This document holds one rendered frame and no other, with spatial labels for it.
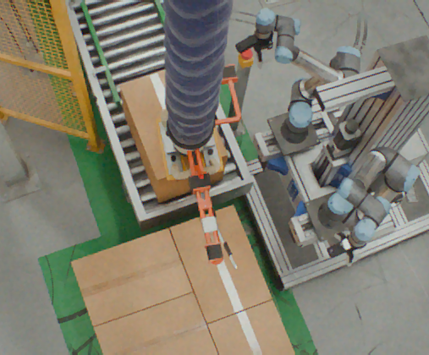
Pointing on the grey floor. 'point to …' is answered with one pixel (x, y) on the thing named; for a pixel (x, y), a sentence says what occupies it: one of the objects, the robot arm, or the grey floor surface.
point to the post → (240, 87)
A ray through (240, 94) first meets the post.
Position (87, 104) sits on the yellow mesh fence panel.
